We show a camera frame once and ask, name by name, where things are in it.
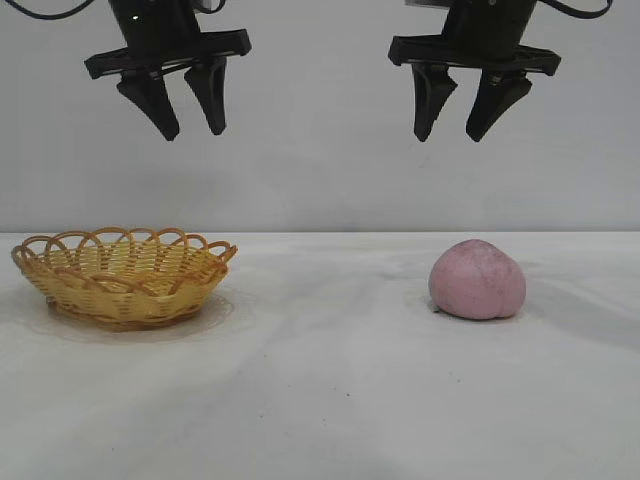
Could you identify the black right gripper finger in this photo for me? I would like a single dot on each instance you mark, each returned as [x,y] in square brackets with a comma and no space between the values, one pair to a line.
[430,100]
[492,107]

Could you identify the pink peach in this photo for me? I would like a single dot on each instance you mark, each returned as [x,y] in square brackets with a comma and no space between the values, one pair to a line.
[477,280]

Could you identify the yellow woven wicker basket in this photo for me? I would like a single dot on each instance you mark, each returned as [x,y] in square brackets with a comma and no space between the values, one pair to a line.
[125,285]

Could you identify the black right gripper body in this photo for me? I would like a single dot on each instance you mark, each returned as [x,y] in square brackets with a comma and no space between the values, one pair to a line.
[482,35]

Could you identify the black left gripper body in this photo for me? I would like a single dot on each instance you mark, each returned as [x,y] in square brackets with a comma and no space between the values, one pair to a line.
[155,30]

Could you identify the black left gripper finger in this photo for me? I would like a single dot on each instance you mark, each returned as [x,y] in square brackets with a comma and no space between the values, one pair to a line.
[155,107]
[212,95]

